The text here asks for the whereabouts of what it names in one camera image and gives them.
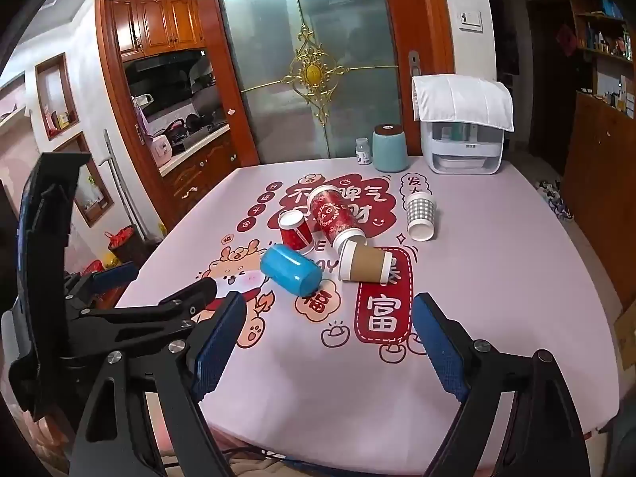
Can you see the wooden upper kitchen cabinets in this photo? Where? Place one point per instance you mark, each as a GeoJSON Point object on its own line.
{"type": "Point", "coordinates": [159, 25]}

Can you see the red plastic bag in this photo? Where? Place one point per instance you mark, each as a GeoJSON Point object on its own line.
{"type": "Point", "coordinates": [123, 238]}

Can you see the frosted glass door gold ornament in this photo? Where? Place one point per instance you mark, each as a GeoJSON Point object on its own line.
{"type": "Point", "coordinates": [258, 35]}

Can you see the tall red patterned paper cup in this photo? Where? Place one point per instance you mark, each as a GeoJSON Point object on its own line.
{"type": "Point", "coordinates": [334, 216]}

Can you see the pink printed tablecloth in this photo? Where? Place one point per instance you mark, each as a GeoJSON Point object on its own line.
{"type": "Point", "coordinates": [497, 283]}

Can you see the cardboard box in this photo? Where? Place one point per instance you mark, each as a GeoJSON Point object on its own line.
{"type": "Point", "coordinates": [627, 330]}

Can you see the small red paper cup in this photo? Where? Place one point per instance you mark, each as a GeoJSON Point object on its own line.
{"type": "Point", "coordinates": [294, 232]}

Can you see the brown sleeve white paper cup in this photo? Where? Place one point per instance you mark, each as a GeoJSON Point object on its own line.
{"type": "Point", "coordinates": [367, 262]}

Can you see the white rice cooker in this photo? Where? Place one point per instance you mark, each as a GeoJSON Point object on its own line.
{"type": "Point", "coordinates": [161, 151]}

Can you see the patterned slippers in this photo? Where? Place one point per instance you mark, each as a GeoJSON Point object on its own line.
{"type": "Point", "coordinates": [556, 198]}

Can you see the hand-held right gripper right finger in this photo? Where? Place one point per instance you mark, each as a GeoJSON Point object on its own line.
{"type": "Point", "coordinates": [439, 348]}

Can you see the wooden lower kitchen cabinet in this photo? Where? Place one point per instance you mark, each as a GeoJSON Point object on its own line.
{"type": "Point", "coordinates": [203, 169]}

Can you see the wooden framed wall niche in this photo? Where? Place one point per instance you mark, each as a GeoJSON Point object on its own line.
{"type": "Point", "coordinates": [92, 189]}
{"type": "Point", "coordinates": [57, 97]}

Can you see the wooden shelf cabinet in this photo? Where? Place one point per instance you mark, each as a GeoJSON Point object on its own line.
{"type": "Point", "coordinates": [601, 149]}

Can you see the white folded towel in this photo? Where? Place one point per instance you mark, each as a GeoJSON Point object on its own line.
{"type": "Point", "coordinates": [462, 102]}

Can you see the black range hood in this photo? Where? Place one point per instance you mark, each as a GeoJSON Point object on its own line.
{"type": "Point", "coordinates": [169, 72]}

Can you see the small white bottle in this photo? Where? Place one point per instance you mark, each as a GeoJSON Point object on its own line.
{"type": "Point", "coordinates": [363, 153]}

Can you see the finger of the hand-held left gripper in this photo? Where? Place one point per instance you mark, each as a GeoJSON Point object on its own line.
{"type": "Point", "coordinates": [117, 274]}
{"type": "Point", "coordinates": [149, 315]}

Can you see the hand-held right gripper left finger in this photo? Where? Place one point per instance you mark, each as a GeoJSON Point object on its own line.
{"type": "Point", "coordinates": [217, 345]}

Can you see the white countertop appliance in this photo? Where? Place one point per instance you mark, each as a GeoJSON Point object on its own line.
{"type": "Point", "coordinates": [464, 155]}

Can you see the grey checkered paper cup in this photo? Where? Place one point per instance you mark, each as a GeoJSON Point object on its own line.
{"type": "Point", "coordinates": [421, 211]}

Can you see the white wall switch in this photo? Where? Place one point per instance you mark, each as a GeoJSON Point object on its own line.
{"type": "Point", "coordinates": [471, 20]}

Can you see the teal jar with brown lid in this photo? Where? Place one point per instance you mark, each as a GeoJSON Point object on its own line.
{"type": "Point", "coordinates": [390, 151]}

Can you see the blue plastic cup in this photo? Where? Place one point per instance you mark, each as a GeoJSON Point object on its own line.
{"type": "Point", "coordinates": [290, 271]}

